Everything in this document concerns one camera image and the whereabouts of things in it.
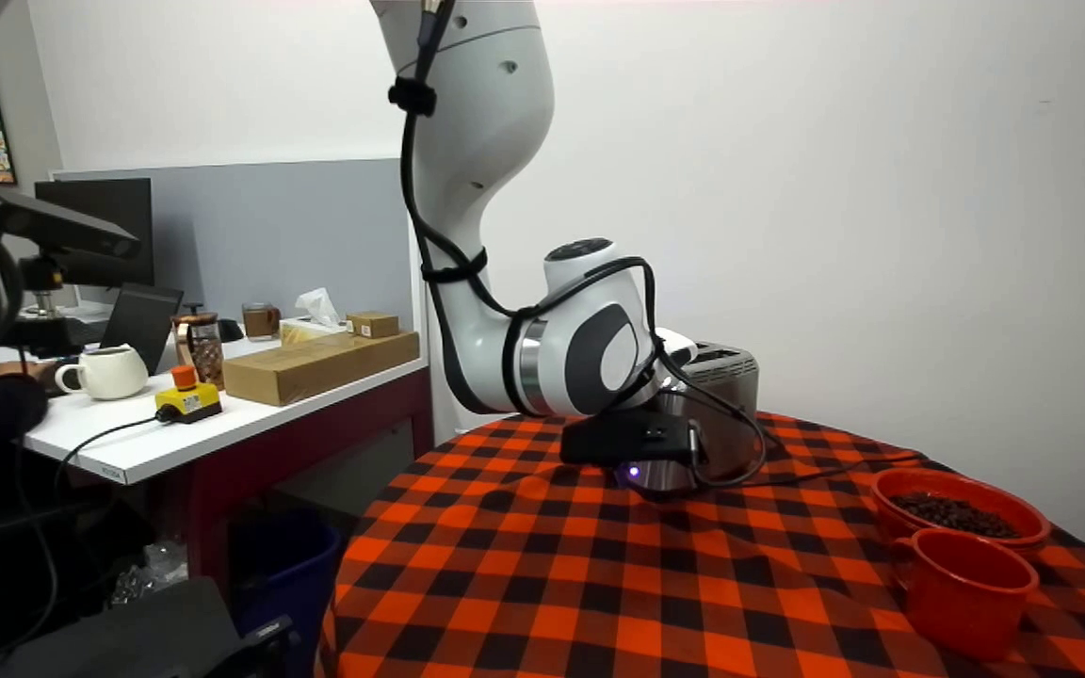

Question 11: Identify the white desk with red frame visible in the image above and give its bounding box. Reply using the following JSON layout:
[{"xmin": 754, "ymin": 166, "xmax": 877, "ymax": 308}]
[{"xmin": 19, "ymin": 354, "xmax": 438, "ymax": 597}]

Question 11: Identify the yellow emergency stop button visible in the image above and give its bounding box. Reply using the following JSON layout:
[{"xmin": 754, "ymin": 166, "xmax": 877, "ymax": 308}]
[{"xmin": 149, "ymin": 362, "xmax": 226, "ymax": 425}]

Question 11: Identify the flat cardboard box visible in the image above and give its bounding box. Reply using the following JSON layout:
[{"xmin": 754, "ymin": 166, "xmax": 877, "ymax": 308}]
[{"xmin": 219, "ymin": 329, "xmax": 427, "ymax": 411}]

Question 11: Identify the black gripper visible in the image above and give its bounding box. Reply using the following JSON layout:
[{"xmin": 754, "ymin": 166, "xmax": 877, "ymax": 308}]
[{"xmin": 558, "ymin": 392, "xmax": 709, "ymax": 476}]

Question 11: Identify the red black checkered tablecloth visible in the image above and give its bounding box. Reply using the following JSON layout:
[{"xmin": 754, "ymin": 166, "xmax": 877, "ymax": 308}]
[{"xmin": 311, "ymin": 411, "xmax": 1085, "ymax": 678}]

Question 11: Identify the black computer monitor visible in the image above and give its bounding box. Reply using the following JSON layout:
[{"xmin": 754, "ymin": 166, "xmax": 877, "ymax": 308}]
[{"xmin": 31, "ymin": 176, "xmax": 157, "ymax": 289}]

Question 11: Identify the black camera stand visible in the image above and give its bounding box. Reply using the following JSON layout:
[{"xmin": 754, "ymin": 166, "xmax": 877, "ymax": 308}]
[{"xmin": 0, "ymin": 176, "xmax": 143, "ymax": 506}]

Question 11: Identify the red bowl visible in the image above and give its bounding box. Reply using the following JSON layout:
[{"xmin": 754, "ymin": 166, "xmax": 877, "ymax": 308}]
[{"xmin": 871, "ymin": 465, "xmax": 1055, "ymax": 564}]

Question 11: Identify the red cup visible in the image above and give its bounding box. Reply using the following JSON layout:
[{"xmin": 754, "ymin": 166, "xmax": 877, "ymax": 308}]
[{"xmin": 904, "ymin": 525, "xmax": 1042, "ymax": 668}]

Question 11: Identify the small brown box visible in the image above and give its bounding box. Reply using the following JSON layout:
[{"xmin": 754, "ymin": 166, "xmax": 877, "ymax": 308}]
[{"xmin": 346, "ymin": 308, "xmax": 405, "ymax": 344}]

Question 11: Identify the tissue box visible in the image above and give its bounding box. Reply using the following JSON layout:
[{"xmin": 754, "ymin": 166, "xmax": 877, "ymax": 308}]
[{"xmin": 276, "ymin": 285, "xmax": 359, "ymax": 354}]

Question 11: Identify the grey partition panel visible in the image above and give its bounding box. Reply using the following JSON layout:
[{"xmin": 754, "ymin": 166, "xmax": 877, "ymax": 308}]
[{"xmin": 55, "ymin": 156, "xmax": 419, "ymax": 339}]

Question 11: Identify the black laptop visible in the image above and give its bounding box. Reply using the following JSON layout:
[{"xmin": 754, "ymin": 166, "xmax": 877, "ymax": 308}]
[{"xmin": 98, "ymin": 281, "xmax": 187, "ymax": 376}]

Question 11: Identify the white teapot mug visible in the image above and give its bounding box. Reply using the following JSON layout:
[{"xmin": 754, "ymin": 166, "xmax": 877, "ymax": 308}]
[{"xmin": 52, "ymin": 339, "xmax": 155, "ymax": 406}]

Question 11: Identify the blue bin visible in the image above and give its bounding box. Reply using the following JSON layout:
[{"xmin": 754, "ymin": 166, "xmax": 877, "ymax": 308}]
[{"xmin": 226, "ymin": 499, "xmax": 355, "ymax": 658}]

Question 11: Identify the silver two-slot toaster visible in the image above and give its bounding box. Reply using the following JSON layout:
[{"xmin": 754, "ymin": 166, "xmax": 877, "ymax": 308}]
[{"xmin": 612, "ymin": 344, "xmax": 764, "ymax": 500}]

